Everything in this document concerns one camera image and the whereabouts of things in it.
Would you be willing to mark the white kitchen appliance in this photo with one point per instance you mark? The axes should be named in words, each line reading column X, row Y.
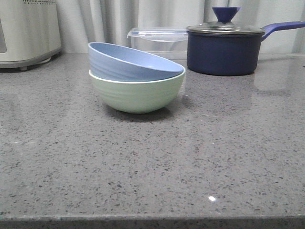
column 29, row 32

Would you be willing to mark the light blue bowl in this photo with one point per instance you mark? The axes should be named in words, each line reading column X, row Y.
column 120, row 63

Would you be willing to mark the clear plastic food container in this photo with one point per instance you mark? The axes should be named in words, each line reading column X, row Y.
column 167, row 42

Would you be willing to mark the light green bowl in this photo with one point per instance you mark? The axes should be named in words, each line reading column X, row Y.
column 137, row 97

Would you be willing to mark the dark blue saucepan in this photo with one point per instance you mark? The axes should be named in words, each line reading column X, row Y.
column 229, row 54

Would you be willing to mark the white curtain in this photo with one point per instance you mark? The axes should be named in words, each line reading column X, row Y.
column 84, row 21

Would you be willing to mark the glass lid blue knob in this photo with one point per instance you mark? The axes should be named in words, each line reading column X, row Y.
column 224, row 24

